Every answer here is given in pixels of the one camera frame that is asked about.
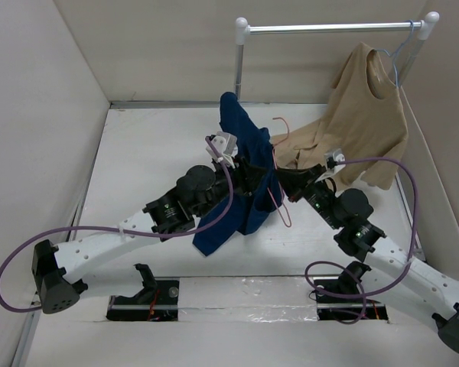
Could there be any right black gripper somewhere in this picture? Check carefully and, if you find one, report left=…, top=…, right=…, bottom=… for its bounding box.
left=273, top=163, right=342, bottom=229

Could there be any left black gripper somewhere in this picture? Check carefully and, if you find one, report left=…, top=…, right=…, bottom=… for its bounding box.
left=194, top=154, right=265, bottom=219

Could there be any blue t shirt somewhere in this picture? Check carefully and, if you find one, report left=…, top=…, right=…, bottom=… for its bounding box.
left=193, top=92, right=282, bottom=256

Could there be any pink wire hanger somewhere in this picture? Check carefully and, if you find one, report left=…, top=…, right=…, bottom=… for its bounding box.
left=267, top=116, right=292, bottom=229

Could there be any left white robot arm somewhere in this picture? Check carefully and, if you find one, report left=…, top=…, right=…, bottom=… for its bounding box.
left=31, top=158, right=267, bottom=314

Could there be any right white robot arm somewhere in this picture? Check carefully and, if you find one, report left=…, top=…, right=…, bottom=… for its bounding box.
left=275, top=164, right=459, bottom=354

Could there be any beige t shirt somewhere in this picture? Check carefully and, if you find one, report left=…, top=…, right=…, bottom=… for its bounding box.
left=271, top=43, right=409, bottom=190

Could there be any white metal clothes rack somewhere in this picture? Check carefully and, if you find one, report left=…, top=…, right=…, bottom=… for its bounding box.
left=234, top=11, right=440, bottom=98

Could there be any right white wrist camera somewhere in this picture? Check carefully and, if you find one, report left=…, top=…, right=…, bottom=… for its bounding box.
left=317, top=148, right=345, bottom=181

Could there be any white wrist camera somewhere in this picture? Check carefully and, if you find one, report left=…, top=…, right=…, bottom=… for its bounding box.
left=206, top=132, right=238, bottom=164
left=317, top=148, right=345, bottom=181

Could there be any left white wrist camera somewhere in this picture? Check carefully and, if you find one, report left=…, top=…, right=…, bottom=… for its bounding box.
left=206, top=132, right=238, bottom=164

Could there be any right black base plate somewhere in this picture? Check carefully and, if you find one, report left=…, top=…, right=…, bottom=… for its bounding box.
left=308, top=291, right=389, bottom=323

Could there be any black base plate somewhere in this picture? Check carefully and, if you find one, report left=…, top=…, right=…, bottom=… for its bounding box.
left=106, top=278, right=180, bottom=322
left=308, top=291, right=389, bottom=323

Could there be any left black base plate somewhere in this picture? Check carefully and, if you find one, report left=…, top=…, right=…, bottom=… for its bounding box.
left=106, top=278, right=180, bottom=322

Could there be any blue wire hanger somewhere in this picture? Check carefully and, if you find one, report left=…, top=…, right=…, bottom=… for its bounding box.
left=374, top=18, right=416, bottom=89

